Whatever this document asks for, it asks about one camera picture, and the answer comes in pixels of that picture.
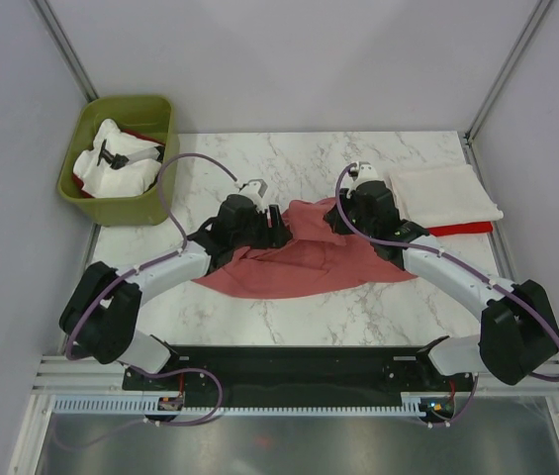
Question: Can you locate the pink t-shirt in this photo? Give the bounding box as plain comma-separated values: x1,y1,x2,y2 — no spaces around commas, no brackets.
195,198,415,300

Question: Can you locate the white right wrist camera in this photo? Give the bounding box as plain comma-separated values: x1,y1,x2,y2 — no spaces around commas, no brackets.
347,161,380,183

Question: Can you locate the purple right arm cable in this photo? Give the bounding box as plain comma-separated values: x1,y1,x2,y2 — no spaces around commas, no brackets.
335,162,559,429

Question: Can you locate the folded red t-shirt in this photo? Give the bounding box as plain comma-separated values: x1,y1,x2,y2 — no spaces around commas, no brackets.
427,222,494,237

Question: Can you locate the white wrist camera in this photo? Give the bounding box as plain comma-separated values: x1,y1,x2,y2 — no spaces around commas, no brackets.
347,161,380,183
235,178,268,211

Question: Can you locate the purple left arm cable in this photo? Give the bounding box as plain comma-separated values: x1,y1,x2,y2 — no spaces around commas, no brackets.
63,153,240,451

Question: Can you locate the folded cream t-shirt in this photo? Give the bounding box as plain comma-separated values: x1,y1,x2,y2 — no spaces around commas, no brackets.
388,164,504,228

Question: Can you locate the aluminium frame post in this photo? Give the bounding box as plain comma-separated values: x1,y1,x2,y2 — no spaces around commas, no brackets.
461,0,555,147
30,0,99,102

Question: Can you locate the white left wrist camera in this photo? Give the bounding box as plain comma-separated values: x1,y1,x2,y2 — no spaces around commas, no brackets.
235,178,268,211

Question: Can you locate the aluminium front rail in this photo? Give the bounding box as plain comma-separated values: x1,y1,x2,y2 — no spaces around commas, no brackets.
32,355,559,397

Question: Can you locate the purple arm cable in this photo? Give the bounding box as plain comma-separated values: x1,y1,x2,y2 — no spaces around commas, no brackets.
63,153,240,451
335,162,559,429

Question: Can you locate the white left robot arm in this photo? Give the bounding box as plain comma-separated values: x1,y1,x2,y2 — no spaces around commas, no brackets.
59,194,292,389

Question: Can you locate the white t-shirt in bin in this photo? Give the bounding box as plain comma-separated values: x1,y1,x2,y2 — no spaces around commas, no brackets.
71,118,163,198

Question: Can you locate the white slotted cable duct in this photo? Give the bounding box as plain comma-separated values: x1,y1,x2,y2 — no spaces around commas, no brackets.
52,390,436,418

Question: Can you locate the right aluminium frame post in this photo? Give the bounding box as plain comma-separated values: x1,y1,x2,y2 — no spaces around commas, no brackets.
461,0,555,147

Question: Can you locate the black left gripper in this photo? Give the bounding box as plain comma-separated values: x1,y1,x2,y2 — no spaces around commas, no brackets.
232,205,293,250

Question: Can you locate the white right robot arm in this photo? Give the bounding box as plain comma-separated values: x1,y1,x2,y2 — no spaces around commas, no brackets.
326,178,559,390

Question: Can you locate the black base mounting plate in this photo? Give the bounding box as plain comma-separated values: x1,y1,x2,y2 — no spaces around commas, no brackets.
123,345,473,403

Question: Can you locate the left aluminium frame post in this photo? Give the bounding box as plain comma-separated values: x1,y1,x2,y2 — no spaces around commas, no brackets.
30,0,99,102

